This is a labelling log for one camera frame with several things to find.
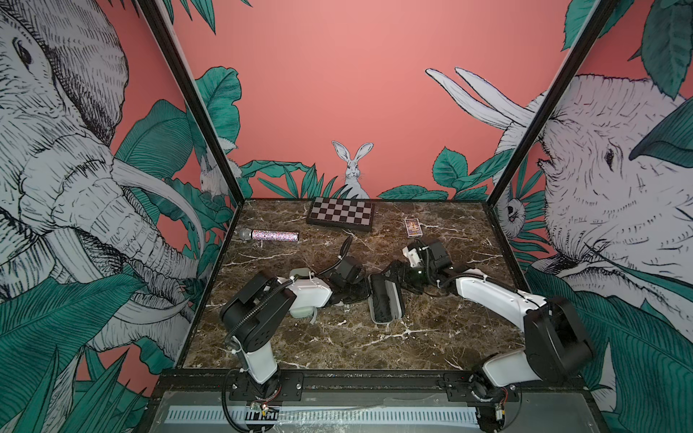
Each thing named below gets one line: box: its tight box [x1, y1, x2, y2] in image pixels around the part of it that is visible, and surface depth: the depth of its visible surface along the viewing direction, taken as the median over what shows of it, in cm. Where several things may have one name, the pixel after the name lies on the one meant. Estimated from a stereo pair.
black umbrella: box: [371, 274, 394, 323], surface depth 89 cm
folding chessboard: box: [305, 196, 375, 231], surface depth 114 cm
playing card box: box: [404, 217, 424, 238], surface depth 113 cm
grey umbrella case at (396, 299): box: [367, 274, 405, 324], surface depth 84 cm
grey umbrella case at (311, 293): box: [286, 267, 330, 324], surface depth 66 cm
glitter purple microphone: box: [239, 228, 300, 242], surface depth 106 cm
